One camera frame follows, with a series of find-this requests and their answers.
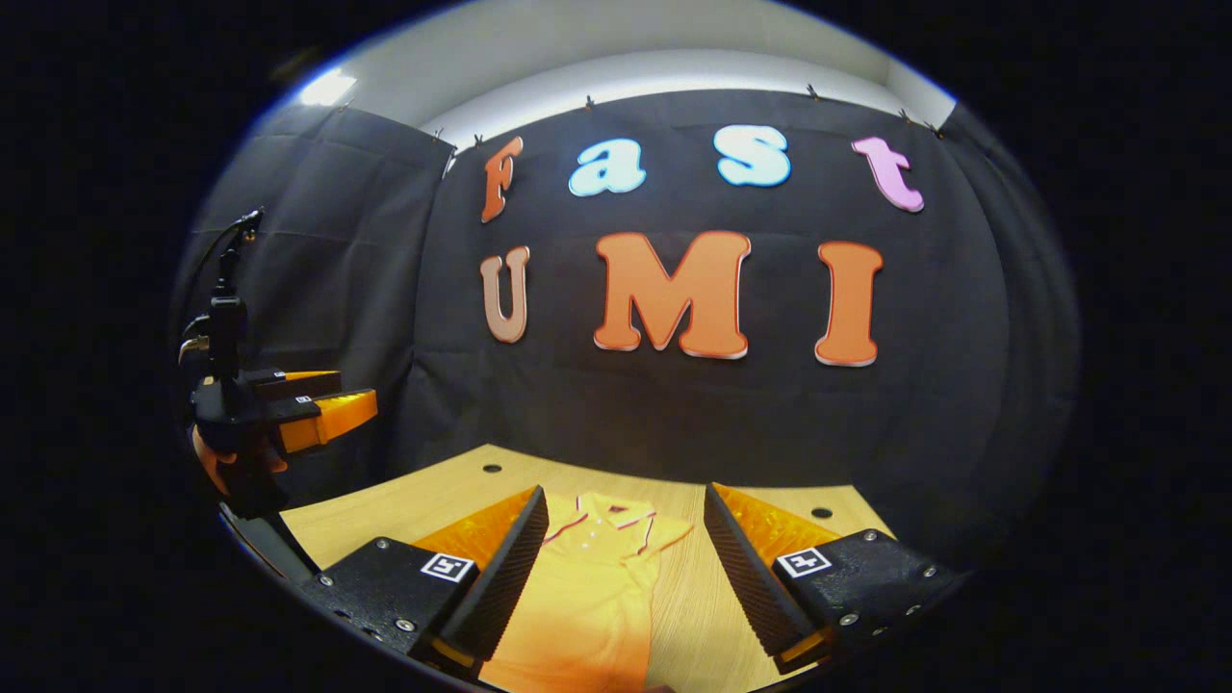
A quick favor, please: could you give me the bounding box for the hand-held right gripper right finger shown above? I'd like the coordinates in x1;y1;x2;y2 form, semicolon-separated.
705;481;968;675

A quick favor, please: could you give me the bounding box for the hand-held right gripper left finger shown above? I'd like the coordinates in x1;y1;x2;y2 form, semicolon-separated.
298;484;550;680

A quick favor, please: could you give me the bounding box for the yellow polo T-shirt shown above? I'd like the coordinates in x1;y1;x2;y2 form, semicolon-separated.
476;491;694;693

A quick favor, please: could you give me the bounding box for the black backdrop cloth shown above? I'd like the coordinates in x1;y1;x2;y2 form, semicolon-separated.
168;87;1084;569

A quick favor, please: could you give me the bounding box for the ceiling light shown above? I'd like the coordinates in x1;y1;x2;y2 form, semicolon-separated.
298;69;357;107

